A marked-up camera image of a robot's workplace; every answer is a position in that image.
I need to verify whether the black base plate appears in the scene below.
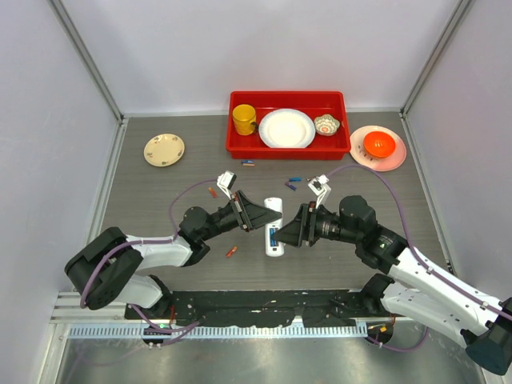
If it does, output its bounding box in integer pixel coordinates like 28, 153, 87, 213
142, 290, 390, 328

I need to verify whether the slotted cable duct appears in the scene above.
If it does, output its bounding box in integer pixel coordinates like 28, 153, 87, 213
67, 322, 368, 340

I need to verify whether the cream floral plate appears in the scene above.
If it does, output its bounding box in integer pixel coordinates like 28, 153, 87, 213
143, 134, 186, 167

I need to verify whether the pink plate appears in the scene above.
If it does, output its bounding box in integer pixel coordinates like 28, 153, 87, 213
350, 126, 407, 172

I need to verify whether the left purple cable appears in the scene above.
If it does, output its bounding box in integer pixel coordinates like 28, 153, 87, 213
79, 179, 221, 349

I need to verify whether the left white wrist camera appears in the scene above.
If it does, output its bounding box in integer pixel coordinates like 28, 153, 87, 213
217, 170, 237, 200

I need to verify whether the red orange battery front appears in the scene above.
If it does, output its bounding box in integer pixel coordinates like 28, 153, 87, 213
226, 246, 238, 258

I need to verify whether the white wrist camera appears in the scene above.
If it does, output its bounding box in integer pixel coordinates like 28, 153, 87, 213
217, 170, 237, 200
307, 174, 331, 207

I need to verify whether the purple battery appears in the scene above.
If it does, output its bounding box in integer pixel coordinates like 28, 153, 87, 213
285, 182, 297, 191

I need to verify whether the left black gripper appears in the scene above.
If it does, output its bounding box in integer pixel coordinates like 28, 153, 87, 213
200, 190, 282, 242

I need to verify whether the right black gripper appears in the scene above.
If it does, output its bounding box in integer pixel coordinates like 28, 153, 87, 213
272, 201, 361, 247

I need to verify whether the yellow mug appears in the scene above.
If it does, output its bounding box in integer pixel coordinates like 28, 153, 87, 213
232, 104, 258, 136

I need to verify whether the red plastic tray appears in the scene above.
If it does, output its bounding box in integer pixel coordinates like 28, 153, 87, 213
226, 90, 351, 160

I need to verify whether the white plate in tray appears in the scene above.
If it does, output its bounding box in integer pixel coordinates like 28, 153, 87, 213
258, 109, 316, 149

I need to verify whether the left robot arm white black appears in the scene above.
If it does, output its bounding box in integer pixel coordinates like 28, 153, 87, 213
64, 190, 282, 319

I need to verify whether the small patterned bowl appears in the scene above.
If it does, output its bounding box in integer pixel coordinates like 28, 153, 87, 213
314, 114, 341, 136

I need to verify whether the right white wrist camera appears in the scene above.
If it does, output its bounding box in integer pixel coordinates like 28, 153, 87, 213
307, 174, 331, 207

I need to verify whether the orange bowl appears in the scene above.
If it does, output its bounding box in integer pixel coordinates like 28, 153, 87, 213
363, 131, 396, 158

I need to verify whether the white remote control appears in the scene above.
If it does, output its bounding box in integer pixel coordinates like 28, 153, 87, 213
264, 197, 285, 258

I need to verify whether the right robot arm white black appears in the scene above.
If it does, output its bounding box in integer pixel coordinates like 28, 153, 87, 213
272, 195, 511, 375

